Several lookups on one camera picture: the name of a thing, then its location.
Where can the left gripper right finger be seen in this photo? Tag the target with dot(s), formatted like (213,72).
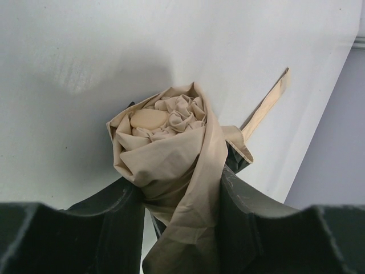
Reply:
(258,234)

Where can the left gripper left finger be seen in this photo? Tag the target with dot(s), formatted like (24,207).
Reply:
(101,234)

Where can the beige folding umbrella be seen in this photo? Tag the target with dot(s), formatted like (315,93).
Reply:
(173,148)

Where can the aluminium frame profile right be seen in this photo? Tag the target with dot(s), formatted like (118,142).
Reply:
(359,43)

